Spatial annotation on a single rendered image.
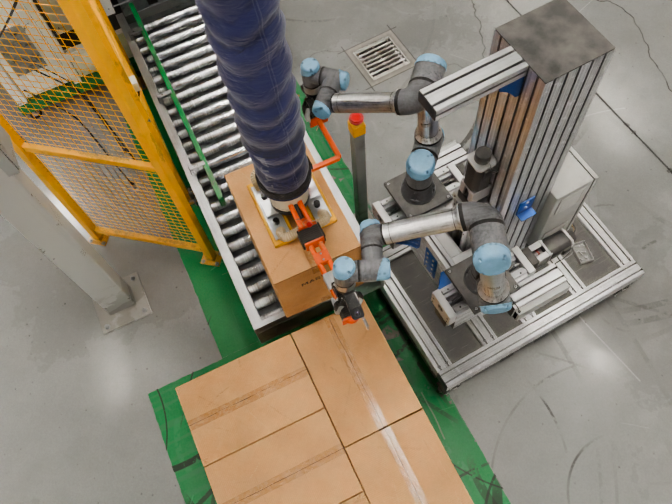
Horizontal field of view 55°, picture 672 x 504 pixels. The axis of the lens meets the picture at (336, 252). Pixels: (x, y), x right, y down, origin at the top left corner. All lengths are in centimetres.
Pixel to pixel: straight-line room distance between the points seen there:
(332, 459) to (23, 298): 224
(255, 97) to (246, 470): 168
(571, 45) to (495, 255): 65
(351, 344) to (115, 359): 148
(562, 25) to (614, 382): 222
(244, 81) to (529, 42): 85
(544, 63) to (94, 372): 294
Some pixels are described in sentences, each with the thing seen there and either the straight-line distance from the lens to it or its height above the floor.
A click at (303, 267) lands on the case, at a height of 108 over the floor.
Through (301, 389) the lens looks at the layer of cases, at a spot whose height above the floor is 54.
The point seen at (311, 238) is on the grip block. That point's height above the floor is 122.
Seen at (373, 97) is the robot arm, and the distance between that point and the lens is 242.
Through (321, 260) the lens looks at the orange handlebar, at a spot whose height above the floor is 122.
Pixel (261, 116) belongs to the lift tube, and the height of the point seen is 183.
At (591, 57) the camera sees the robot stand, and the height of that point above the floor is 203.
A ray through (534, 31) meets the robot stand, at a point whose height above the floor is 203.
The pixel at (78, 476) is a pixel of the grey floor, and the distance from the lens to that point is 385.
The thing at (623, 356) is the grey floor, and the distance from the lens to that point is 387.
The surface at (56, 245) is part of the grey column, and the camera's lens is 329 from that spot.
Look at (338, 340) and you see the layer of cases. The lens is 309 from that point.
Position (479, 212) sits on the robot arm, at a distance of 210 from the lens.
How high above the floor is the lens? 348
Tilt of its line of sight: 64 degrees down
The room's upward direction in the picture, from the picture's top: 8 degrees counter-clockwise
